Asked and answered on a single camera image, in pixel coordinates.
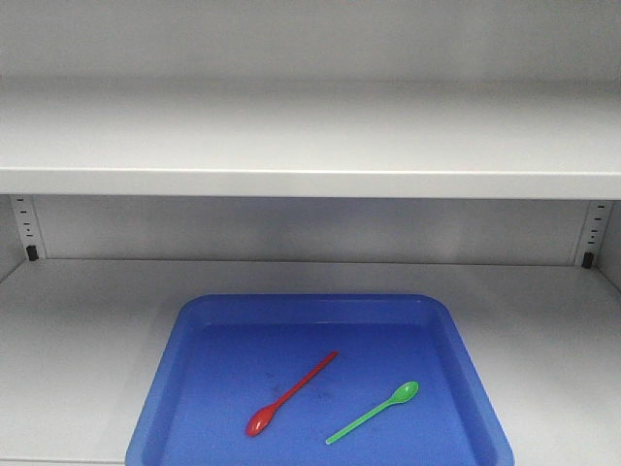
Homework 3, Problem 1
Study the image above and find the green plastic spoon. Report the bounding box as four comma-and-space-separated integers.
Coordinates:
325, 381, 419, 446

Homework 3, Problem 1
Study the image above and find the red plastic spoon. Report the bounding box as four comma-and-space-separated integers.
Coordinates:
245, 350, 339, 437

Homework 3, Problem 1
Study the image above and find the grey upper cabinet shelf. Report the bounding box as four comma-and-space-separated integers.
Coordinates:
1, 79, 620, 200

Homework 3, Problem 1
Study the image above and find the blue plastic tray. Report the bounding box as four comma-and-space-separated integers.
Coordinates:
125, 294, 514, 465

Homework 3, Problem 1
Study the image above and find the right black shelf clip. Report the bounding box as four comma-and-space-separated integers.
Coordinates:
581, 251, 595, 269

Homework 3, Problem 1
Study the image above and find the black shelf clip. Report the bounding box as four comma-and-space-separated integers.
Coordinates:
26, 245, 39, 261
581, 251, 595, 269

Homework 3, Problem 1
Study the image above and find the left black shelf clip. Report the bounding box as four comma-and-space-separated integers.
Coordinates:
26, 245, 39, 261

